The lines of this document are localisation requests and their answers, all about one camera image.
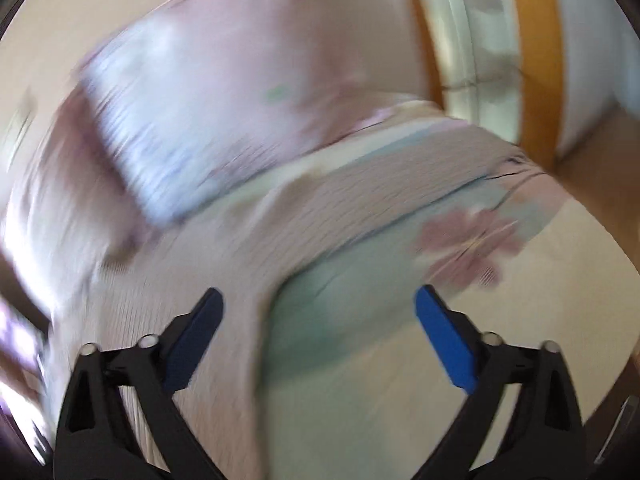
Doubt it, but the beige cable knit sweater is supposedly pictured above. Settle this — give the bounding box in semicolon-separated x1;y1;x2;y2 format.
46;126;518;479

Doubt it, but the pastel patchwork bed quilt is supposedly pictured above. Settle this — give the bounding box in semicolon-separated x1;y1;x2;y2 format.
199;98;626;480

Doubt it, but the pink floral right pillow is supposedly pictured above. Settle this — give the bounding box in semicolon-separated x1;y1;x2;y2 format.
78;0;424;226

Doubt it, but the pink floral left pillow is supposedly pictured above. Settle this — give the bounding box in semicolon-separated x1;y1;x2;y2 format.
1;87;154;337

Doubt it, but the pink floral pillow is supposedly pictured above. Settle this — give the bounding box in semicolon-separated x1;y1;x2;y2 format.
1;87;154;337
78;0;424;226

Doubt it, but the wooden framed glass door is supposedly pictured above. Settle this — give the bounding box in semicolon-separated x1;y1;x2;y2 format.
410;0;565;170

